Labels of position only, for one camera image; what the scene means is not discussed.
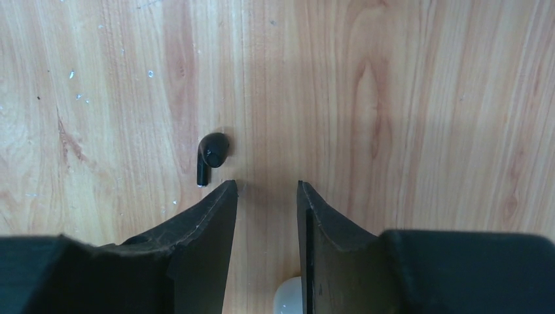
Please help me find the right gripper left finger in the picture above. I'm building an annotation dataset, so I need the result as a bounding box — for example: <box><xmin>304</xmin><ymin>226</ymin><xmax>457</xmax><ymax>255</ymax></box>
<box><xmin>1</xmin><ymin>180</ymin><xmax>238</xmax><ymax>313</ymax></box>

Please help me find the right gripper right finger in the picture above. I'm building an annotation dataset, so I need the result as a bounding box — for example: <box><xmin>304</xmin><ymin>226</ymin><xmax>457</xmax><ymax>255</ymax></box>
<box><xmin>296</xmin><ymin>181</ymin><xmax>554</xmax><ymax>313</ymax></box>

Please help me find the cream earbud charging case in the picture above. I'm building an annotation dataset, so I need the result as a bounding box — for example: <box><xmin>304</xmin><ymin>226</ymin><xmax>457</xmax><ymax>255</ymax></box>
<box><xmin>273</xmin><ymin>277</ymin><xmax>303</xmax><ymax>314</ymax></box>

